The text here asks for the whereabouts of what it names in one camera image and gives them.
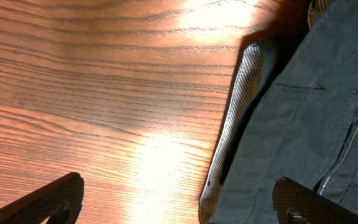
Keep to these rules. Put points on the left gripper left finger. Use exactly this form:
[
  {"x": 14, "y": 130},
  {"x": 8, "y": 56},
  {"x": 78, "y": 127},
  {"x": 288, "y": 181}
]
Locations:
[{"x": 57, "y": 202}]

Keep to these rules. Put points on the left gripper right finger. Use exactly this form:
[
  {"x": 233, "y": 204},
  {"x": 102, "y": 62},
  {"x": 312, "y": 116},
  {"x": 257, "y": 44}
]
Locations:
[{"x": 296, "y": 204}]

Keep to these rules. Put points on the black shorts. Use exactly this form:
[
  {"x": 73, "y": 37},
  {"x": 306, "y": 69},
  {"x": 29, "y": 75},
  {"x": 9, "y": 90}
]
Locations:
[{"x": 301, "y": 123}]

